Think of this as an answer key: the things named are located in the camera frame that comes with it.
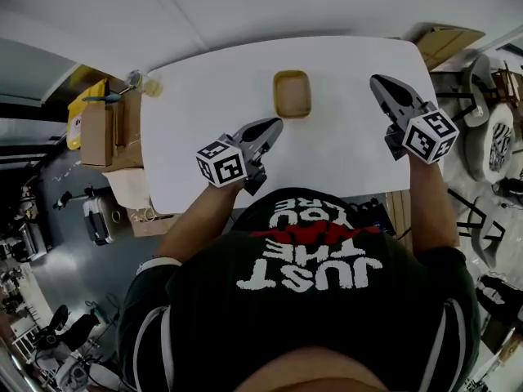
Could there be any black waist device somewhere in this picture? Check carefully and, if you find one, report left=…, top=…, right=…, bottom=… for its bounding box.
left=346, top=198, right=398, bottom=237

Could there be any person's left forearm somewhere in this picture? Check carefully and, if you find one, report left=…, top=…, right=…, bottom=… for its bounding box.
left=156, top=179, right=243, bottom=270

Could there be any white cloth bag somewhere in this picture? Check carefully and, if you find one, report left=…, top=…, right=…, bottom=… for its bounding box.
left=106, top=167, right=154, bottom=216

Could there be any person's chin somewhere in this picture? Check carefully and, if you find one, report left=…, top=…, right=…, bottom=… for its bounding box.
left=235, top=347, right=414, bottom=392

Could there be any flattened brown cardboard sheet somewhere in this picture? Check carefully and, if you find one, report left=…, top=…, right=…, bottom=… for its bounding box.
left=401, top=22, right=488, bottom=71

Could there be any silver suitcase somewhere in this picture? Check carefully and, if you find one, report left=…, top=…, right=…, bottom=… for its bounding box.
left=82, top=195, right=122, bottom=247

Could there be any glass jar with yellow liquid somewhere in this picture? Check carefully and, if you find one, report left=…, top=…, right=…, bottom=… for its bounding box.
left=125, top=69, right=165, bottom=100

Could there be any teal tool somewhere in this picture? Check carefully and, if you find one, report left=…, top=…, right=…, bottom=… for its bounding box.
left=81, top=91, right=122, bottom=103

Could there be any wooden plank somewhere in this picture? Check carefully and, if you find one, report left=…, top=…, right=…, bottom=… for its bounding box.
left=385, top=190, right=414, bottom=257

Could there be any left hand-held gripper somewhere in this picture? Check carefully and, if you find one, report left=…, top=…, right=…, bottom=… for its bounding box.
left=195, top=117, right=285, bottom=197

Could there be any grey shell chair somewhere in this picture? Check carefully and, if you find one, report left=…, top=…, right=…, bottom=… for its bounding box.
left=431, top=52, right=498, bottom=128

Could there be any yellow plastic bag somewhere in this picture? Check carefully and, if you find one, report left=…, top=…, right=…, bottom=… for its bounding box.
left=66, top=78, right=110, bottom=152

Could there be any white chair with zebra cushion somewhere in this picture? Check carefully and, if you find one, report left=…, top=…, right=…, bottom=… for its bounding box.
left=464, top=103, right=523, bottom=184

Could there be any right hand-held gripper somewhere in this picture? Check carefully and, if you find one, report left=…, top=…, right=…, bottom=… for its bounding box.
left=369, top=73, right=461, bottom=167

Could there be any large brown cardboard box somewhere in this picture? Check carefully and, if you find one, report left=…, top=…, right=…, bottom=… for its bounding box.
left=80, top=90, right=181, bottom=238

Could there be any person's right forearm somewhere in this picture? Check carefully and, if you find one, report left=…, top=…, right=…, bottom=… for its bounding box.
left=407, top=155, right=461, bottom=257

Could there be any person's black printed t-shirt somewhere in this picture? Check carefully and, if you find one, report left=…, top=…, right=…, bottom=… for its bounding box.
left=117, top=186, right=482, bottom=392

